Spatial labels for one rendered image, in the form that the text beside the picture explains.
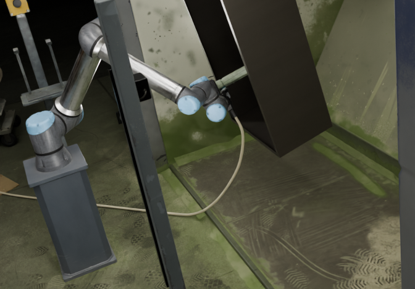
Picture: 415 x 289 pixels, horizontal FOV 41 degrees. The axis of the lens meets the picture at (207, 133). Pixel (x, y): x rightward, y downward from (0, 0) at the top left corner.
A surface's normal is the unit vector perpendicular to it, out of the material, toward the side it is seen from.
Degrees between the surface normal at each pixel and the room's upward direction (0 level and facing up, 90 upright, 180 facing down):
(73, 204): 90
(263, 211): 0
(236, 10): 90
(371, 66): 57
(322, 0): 90
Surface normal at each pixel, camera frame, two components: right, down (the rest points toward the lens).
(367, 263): -0.17, -0.88
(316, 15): 0.38, 0.35
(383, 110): -0.86, -0.22
